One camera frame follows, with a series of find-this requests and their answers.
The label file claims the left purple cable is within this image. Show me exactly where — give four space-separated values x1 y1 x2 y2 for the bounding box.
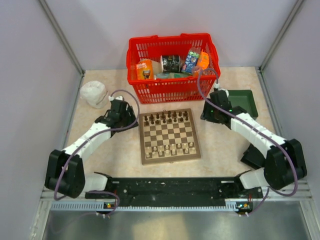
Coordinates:
53 89 140 201

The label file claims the green plastic tray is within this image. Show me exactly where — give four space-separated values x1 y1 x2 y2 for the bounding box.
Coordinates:
228 89 259 120

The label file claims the blue snack package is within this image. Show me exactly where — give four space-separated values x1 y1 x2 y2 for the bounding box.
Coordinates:
181 46 201 74

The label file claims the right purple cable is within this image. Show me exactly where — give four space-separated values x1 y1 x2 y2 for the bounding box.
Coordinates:
196 67 299 197

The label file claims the green pouch package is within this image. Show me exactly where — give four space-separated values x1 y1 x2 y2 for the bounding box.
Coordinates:
154 72 190 79

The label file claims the red plastic shopping basket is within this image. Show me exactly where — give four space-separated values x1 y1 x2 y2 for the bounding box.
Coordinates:
126 33 221 104

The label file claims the black printed can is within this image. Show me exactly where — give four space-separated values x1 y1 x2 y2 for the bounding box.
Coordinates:
160 55 181 73

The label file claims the orange razor package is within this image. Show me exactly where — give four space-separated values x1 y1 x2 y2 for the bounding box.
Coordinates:
135 59 154 81

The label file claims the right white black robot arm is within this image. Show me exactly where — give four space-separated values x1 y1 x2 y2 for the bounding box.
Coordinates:
200 89 307 198

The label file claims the wooden chess board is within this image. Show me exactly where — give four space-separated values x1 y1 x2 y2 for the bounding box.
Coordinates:
139 108 201 165

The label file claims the orange carton package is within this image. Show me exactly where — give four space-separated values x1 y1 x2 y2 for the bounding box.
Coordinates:
192 51 209 77

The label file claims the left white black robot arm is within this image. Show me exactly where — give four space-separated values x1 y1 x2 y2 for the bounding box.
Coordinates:
44 96 138 199

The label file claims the purple cable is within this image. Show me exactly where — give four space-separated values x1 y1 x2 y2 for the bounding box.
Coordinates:
53 89 140 201
196 67 299 197

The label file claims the black mounting base rail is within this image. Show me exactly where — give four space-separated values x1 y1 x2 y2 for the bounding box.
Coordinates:
84 176 253 208

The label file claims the white crumpled cloth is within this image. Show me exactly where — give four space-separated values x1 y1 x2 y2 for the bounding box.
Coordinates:
80 80 108 109

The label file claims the black stand block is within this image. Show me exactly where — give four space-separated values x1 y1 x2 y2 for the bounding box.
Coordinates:
240 144 266 170

